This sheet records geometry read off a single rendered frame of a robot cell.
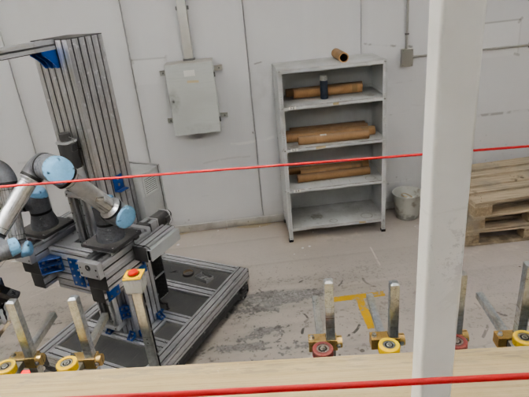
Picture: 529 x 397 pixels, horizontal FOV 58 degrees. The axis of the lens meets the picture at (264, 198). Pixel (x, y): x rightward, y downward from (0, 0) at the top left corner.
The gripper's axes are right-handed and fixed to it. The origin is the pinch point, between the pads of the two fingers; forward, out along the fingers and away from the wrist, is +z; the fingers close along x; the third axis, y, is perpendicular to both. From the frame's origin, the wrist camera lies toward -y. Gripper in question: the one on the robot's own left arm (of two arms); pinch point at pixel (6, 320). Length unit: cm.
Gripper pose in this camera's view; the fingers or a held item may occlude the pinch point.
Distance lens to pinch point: 237.7
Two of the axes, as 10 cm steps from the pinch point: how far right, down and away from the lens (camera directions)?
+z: 0.8, 9.1, 4.0
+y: -10.0, 0.6, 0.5
